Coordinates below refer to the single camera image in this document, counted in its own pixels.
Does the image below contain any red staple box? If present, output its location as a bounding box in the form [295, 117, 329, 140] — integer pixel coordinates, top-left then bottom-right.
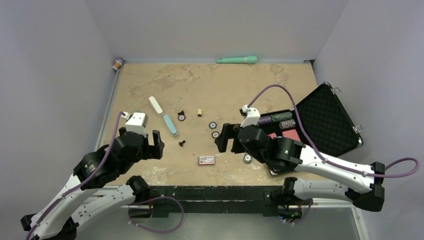
[198, 156, 216, 166]

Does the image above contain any light blue stapler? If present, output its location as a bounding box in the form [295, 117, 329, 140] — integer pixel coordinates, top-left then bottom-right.
[163, 114, 178, 136]

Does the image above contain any white stapler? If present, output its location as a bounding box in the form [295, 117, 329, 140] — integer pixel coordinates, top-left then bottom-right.
[148, 96, 164, 117]

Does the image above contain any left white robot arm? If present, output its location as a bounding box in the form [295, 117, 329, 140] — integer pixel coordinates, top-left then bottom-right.
[20, 127, 165, 240]

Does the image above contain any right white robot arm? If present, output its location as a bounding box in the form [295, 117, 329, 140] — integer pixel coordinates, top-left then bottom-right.
[214, 123, 385, 212]

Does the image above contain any red playing card deck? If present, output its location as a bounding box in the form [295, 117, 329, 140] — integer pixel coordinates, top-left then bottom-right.
[269, 129, 301, 142]

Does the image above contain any green microphone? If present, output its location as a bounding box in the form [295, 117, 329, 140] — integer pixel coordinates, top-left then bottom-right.
[215, 56, 258, 65]

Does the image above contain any small orange figurine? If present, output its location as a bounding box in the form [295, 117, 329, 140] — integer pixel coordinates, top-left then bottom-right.
[112, 57, 125, 71]

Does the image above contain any black aluminium poker case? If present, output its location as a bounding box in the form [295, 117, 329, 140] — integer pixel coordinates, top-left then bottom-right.
[257, 82, 364, 157]

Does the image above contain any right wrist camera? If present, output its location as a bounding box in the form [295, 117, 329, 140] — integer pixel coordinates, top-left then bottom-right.
[240, 105, 261, 128]

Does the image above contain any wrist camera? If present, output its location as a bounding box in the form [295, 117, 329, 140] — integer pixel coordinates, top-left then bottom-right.
[121, 111, 149, 138]
[240, 105, 261, 128]

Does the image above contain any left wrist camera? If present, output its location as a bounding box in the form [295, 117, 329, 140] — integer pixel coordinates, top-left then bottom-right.
[121, 111, 149, 138]

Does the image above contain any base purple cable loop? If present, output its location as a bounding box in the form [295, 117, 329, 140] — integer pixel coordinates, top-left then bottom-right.
[127, 196, 185, 234]

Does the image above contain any black base frame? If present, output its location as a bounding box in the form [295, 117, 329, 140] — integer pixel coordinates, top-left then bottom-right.
[133, 185, 310, 218]

